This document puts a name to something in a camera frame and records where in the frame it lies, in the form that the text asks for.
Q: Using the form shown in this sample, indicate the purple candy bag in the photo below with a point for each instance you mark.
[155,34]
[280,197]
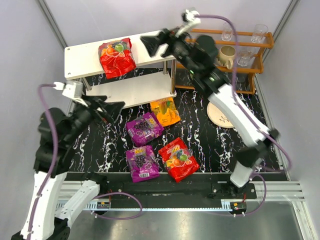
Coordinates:
[142,164]
[144,129]

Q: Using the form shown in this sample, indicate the white two-tier shelf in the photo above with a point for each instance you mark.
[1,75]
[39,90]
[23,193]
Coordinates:
[82,61]

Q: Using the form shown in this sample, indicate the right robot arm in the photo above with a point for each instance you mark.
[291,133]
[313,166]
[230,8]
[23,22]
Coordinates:
[198,58]

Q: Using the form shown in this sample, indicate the small red candy bag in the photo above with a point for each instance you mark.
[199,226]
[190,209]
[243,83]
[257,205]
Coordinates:
[178,160]

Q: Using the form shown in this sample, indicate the pink beige plate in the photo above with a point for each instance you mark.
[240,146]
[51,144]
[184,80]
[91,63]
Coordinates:
[217,117]

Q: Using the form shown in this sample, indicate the clear glass top right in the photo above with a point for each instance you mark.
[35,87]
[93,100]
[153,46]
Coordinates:
[259,33]

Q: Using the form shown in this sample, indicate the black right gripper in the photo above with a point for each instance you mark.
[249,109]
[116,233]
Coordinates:
[166,42]

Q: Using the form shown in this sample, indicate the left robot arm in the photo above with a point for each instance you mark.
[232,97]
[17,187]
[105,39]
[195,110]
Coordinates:
[58,132]

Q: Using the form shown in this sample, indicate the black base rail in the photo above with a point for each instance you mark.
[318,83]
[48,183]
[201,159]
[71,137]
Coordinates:
[199,190]

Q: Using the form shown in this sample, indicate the large red candy bag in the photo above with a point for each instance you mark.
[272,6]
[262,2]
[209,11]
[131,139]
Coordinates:
[116,58]

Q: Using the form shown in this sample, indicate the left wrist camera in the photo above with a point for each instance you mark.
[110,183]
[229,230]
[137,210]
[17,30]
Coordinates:
[71,89]

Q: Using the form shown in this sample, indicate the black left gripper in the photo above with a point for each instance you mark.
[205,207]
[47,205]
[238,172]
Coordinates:
[94,110]

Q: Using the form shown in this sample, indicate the clear glass middle shelf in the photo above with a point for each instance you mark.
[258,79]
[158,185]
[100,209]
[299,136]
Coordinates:
[244,57]

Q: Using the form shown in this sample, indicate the purple candy bag lower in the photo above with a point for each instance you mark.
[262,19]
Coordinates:
[142,164]

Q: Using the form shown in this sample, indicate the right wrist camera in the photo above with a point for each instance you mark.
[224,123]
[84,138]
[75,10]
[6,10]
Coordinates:
[191,19]

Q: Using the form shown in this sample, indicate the clear glass top left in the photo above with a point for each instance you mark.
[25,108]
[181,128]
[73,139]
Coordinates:
[227,32]

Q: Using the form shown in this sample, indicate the yellow mango candy bag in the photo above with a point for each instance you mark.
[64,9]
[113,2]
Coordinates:
[165,111]

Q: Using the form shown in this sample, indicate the wooden cup rack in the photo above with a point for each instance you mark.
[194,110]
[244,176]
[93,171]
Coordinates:
[245,82]

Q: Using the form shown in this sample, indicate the clear glass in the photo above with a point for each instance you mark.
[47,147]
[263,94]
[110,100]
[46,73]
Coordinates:
[227,32]
[259,33]

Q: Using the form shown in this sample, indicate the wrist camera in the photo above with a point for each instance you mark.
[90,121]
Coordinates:
[191,19]
[71,89]

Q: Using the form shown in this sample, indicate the purple candy bag upper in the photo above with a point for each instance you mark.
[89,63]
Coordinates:
[144,129]

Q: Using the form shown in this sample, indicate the beige ceramic mug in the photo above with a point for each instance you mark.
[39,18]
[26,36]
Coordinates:
[226,56]

